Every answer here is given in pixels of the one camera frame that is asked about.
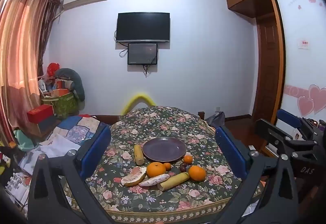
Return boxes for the red box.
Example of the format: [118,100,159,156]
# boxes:
[27,105,54,123]

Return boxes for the black wall television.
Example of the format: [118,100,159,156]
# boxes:
[116,12,171,43]

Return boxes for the white heart-print sliding door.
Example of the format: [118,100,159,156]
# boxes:
[271,0,326,125]

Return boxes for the wooden door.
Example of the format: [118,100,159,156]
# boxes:
[255,14,281,123]

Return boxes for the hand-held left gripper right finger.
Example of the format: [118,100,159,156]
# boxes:
[215,126,300,224]

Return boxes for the pink curtain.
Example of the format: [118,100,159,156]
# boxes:
[0,0,62,145]

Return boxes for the floral cloth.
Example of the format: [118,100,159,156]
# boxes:
[62,106,263,224]

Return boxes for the patchwork quilt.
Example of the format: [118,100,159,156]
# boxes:
[55,115,107,143]

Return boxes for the white papers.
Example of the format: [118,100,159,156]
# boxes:
[19,135,82,176]

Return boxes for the pale purple sweet potato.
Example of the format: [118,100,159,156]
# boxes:
[139,174,170,187]

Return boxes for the green patterned gift bag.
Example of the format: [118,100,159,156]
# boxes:
[41,92,79,119]

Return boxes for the purple round plate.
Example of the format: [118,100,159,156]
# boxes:
[142,137,187,163]

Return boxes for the small black monitor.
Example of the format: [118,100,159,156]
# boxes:
[127,43,159,65]

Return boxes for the yellow foam arch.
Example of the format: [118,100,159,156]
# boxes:
[121,92,156,115]

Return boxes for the grey bag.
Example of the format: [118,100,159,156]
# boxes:
[205,111,226,128]

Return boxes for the large orange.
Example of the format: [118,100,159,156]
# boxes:
[188,165,206,181]
[147,162,166,178]

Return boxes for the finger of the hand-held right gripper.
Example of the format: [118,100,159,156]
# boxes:
[255,118,319,160]
[276,109,306,138]

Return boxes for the red plush item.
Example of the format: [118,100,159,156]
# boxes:
[46,62,60,78]

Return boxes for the black yellow printed cloth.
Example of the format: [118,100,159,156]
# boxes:
[0,146,16,181]

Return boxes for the peeled pomelo wedge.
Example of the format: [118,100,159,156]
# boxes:
[121,166,148,187]

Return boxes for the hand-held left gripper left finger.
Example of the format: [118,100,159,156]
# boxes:
[28,125,112,224]

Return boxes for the grey plush pillow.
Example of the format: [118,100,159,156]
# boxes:
[55,68,86,101]

